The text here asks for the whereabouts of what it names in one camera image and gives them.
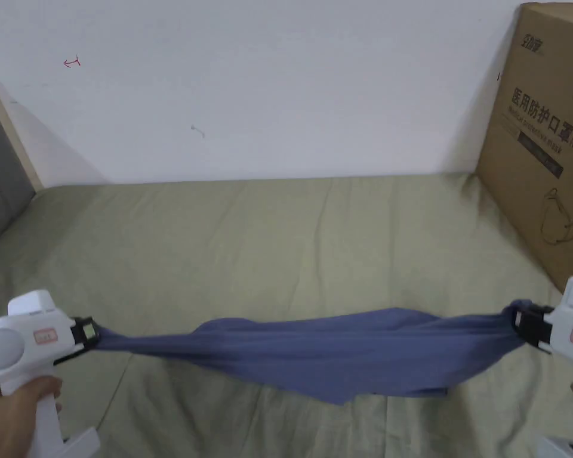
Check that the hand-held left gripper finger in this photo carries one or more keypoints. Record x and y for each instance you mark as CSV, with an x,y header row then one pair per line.
x,y
89,331

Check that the large brown cardboard carton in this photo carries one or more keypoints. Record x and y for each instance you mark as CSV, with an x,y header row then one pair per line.
x,y
535,157

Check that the bed with pale green sheet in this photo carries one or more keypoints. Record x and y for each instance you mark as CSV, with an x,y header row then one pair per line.
x,y
248,238

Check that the person's left hand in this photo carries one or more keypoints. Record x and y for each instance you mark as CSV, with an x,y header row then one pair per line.
x,y
14,410

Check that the dark blue shirt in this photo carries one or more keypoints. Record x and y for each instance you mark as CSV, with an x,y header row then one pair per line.
x,y
324,355

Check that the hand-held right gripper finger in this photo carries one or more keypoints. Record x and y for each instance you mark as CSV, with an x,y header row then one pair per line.
x,y
530,327

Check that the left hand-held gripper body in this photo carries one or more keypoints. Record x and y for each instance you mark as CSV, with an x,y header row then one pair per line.
x,y
21,343

